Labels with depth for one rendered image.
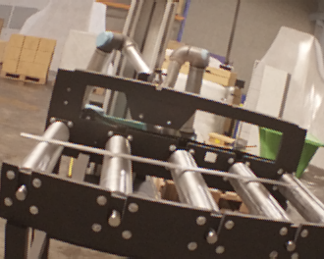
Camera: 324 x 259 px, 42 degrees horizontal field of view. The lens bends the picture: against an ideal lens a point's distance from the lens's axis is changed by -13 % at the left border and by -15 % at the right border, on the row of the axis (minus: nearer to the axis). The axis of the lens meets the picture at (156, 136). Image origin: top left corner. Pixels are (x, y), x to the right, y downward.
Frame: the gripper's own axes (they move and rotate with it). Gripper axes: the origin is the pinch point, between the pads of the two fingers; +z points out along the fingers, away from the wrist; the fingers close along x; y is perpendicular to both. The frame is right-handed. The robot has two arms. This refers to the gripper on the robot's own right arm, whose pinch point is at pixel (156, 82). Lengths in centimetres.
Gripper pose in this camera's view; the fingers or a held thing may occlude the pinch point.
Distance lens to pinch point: 234.8
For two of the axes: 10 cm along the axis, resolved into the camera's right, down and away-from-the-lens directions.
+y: 9.7, 2.2, 1.1
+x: -2.4, 9.5, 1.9
